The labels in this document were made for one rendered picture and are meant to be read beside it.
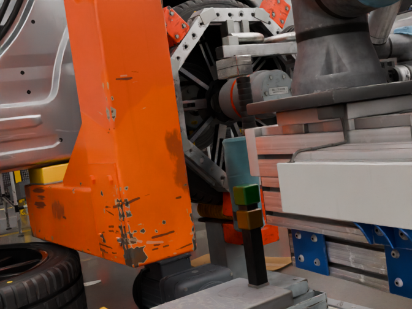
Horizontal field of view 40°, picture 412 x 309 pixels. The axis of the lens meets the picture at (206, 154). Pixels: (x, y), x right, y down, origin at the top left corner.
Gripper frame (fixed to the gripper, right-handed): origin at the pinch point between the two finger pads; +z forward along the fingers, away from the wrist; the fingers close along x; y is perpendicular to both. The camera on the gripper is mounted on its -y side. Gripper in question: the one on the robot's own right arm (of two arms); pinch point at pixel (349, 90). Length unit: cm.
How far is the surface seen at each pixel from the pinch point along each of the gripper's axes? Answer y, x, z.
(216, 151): -13.4, -30.9, 28.6
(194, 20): 25.6, -22.2, 36.5
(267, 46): 14.6, -2.1, 28.1
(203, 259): -84, -148, -36
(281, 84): 4.3, -6.3, 20.8
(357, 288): -84, -48, -48
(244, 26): 23.3, -20.6, 19.6
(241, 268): -54, -34, 22
